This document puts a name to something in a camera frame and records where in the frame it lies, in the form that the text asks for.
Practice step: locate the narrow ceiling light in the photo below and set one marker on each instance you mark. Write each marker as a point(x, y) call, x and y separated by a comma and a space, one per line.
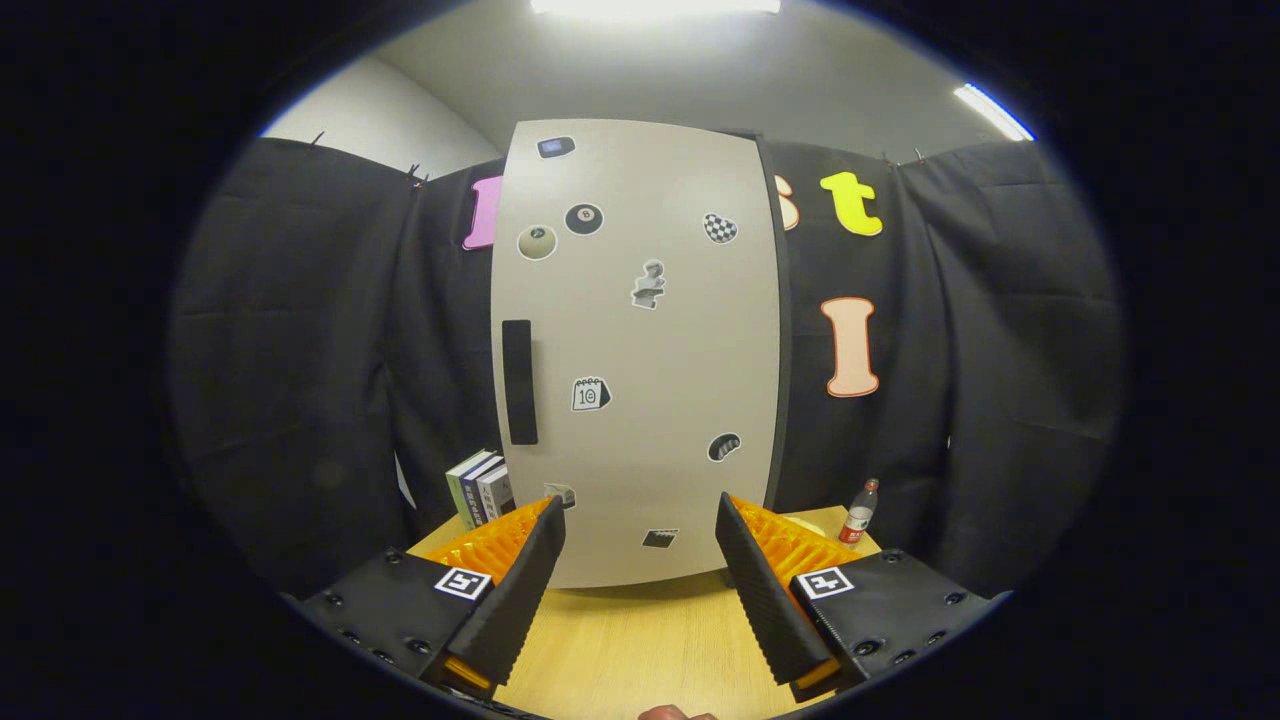
point(992, 112)

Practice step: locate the dark blue book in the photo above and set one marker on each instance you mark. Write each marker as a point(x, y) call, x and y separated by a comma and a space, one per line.
point(477, 495)

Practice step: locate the large ceiling light panel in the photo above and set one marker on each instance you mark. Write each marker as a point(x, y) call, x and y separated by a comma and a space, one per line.
point(655, 5)

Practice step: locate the clear bottle red label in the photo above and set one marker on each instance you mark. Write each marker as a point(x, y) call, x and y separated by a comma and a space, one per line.
point(858, 522)

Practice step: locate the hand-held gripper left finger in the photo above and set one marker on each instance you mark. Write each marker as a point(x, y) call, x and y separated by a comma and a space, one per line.
point(515, 600)

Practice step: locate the black backdrop cloth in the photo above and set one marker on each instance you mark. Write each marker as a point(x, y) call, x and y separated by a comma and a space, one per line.
point(290, 350)

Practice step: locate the yellow round object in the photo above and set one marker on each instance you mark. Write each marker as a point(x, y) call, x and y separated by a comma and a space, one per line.
point(815, 525)

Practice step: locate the white paper sheet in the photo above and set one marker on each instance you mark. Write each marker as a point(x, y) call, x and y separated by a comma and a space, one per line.
point(405, 485)

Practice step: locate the white and grey book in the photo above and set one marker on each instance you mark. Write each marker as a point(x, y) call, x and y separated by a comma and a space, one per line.
point(497, 492)

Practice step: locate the beige shoe cabinet door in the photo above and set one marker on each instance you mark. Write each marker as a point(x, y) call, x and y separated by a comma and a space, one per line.
point(650, 450)

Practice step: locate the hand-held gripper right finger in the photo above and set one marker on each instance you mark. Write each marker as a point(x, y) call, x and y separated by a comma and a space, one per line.
point(765, 600)

